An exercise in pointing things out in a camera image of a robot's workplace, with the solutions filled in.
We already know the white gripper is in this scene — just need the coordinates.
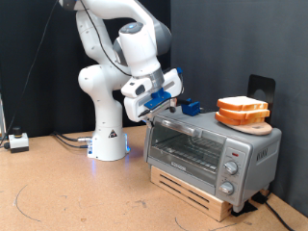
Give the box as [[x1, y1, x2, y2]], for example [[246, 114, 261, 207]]
[[120, 66, 185, 125]]

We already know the metal oven rack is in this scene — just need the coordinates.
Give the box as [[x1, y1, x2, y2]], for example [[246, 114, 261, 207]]
[[152, 134, 223, 171]]

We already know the silver oven knob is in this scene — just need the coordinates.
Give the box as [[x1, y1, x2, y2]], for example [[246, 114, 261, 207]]
[[218, 181, 235, 196], [223, 160, 240, 176]]

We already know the silver toaster oven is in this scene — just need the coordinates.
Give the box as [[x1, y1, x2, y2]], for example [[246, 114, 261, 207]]
[[142, 104, 283, 214]]

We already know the round wooden board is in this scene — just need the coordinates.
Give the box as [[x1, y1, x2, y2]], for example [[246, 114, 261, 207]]
[[224, 120, 273, 137]]

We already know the black metal bookend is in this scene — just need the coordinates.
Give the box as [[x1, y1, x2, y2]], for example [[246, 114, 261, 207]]
[[245, 74, 277, 124]]

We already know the slotted wooden block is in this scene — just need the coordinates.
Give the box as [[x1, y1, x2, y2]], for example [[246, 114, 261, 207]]
[[149, 165, 234, 223]]

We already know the black foot pad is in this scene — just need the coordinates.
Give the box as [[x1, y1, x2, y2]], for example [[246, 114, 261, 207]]
[[251, 192, 270, 205]]

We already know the emergency stop button box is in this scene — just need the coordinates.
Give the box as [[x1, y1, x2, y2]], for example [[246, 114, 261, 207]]
[[8, 126, 31, 154]]

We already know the grey metal pole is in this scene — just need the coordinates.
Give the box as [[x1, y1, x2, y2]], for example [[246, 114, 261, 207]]
[[0, 94, 7, 141]]

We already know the black cable with silver plug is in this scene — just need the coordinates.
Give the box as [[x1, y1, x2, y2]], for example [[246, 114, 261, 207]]
[[51, 130, 94, 142]]

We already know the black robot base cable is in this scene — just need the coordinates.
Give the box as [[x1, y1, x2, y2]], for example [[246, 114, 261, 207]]
[[51, 133, 90, 150]]

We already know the thin hanging black cable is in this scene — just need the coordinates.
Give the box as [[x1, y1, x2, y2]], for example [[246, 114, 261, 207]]
[[0, 0, 61, 152]]

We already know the black oven power cable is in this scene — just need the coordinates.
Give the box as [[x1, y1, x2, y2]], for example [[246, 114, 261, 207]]
[[264, 201, 296, 231]]

